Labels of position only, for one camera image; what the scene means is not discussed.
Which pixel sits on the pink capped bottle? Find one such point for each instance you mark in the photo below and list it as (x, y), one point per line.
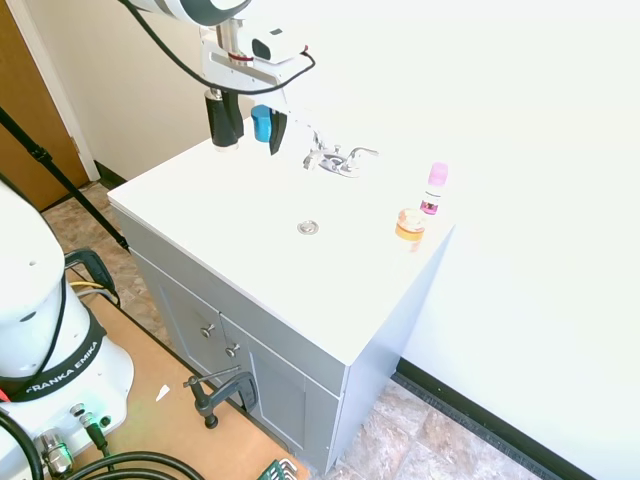
(434, 187)

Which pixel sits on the wooden base board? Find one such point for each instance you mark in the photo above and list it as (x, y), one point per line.
(160, 360)

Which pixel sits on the black metal C-clamp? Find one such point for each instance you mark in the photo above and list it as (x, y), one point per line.
(220, 395)

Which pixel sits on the silver cabinet knob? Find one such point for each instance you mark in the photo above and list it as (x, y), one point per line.
(232, 350)
(207, 329)

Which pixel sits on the chrome sink drain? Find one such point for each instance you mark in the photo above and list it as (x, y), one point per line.
(308, 227)

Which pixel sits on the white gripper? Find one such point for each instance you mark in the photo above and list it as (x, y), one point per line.
(225, 70)

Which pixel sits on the grey vanity cabinet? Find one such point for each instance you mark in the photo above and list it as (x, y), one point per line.
(280, 380)

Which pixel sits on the black tripod leg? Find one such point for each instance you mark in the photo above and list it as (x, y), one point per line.
(55, 172)

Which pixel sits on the white paper scrap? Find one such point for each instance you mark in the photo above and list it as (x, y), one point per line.
(162, 393)

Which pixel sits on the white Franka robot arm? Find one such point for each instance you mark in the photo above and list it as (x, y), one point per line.
(35, 280)

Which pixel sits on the green hex key set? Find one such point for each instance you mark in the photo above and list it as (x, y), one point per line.
(277, 470)

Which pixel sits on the orange clear-lidded jar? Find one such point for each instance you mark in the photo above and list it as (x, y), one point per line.
(410, 229)

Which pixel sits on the blue plastic cup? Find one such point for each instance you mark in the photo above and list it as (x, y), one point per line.
(261, 122)

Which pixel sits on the white sink countertop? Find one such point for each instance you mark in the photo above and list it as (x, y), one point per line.
(260, 225)

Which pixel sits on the chrome sink faucet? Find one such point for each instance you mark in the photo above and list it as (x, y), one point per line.
(327, 160)

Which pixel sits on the brown wooden door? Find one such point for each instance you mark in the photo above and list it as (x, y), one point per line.
(25, 100)

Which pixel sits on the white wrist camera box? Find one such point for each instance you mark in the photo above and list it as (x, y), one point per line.
(274, 45)

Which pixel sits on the black wall baseboard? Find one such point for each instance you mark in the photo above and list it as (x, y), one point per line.
(111, 175)
(490, 425)

